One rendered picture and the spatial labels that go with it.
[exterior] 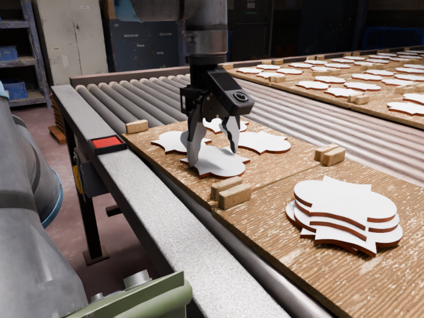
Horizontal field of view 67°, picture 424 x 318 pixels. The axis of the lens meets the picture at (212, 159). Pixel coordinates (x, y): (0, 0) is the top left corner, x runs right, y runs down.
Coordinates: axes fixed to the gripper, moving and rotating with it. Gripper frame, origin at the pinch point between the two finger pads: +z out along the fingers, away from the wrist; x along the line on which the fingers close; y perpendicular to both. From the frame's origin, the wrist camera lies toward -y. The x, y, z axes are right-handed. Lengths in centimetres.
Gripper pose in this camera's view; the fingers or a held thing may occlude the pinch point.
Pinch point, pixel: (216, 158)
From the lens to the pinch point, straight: 65.9
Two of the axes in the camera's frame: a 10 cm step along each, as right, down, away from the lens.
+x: -8.2, 2.4, -5.1
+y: -5.7, -3.1, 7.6
